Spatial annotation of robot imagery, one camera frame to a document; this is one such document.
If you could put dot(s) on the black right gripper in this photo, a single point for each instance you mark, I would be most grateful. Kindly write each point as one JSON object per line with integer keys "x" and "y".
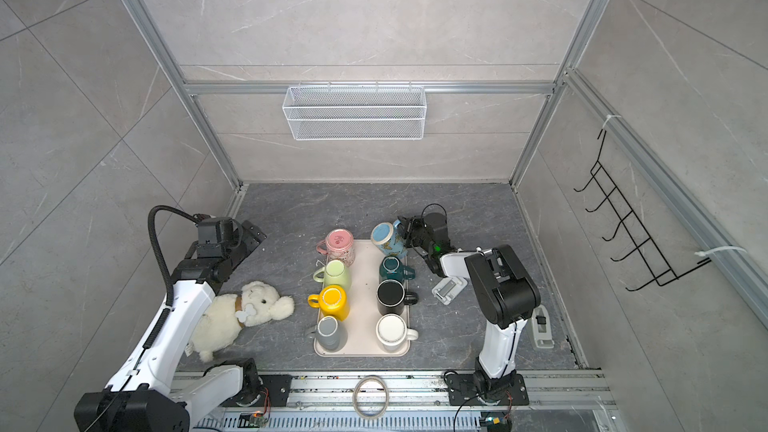
{"x": 412, "y": 224}

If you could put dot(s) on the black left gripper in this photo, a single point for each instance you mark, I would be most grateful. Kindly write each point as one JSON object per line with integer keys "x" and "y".
{"x": 247, "y": 241}

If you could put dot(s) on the blue butterfly mug yellow inside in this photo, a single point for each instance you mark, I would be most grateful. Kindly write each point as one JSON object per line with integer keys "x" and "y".
{"x": 385, "y": 237}

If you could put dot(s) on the dark green mug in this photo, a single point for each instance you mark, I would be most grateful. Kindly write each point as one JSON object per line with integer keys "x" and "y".
{"x": 392, "y": 268}

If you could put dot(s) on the pink ghost pattern mug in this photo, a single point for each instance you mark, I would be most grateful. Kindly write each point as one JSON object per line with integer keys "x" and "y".
{"x": 338, "y": 245}

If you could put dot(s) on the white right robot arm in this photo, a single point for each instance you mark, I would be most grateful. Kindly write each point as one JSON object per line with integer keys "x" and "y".
{"x": 506, "y": 294}

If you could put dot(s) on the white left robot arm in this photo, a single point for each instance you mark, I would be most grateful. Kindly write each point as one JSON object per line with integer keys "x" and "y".
{"x": 139, "y": 397}

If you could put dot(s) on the black mug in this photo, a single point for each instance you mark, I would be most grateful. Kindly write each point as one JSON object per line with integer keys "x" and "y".
{"x": 392, "y": 298}

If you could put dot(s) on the light green mug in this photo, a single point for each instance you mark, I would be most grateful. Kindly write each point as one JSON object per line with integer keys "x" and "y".
{"x": 334, "y": 272}

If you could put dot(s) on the white mug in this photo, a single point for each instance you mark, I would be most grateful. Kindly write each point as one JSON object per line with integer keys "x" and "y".
{"x": 392, "y": 332}

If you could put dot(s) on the grey mug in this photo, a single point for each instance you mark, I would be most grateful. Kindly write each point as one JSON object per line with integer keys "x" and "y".
{"x": 330, "y": 334}

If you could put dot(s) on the white plush dog toy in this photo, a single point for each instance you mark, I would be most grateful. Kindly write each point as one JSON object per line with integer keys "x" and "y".
{"x": 220, "y": 325}

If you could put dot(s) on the beige plastic tray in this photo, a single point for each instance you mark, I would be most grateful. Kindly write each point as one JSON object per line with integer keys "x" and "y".
{"x": 361, "y": 323}

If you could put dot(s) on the white stapler device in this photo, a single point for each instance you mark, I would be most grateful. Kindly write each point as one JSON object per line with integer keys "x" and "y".
{"x": 541, "y": 328}

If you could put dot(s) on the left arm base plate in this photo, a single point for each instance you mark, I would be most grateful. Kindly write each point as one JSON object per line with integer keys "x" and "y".
{"x": 272, "y": 389}

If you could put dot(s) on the white wire mesh basket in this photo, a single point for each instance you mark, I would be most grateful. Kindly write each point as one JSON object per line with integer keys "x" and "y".
{"x": 366, "y": 112}

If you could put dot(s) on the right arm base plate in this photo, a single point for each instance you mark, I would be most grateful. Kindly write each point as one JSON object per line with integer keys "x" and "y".
{"x": 468, "y": 390}

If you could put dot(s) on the black wire hook rack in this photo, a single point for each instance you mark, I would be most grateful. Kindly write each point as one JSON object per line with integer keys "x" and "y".
{"x": 629, "y": 223}

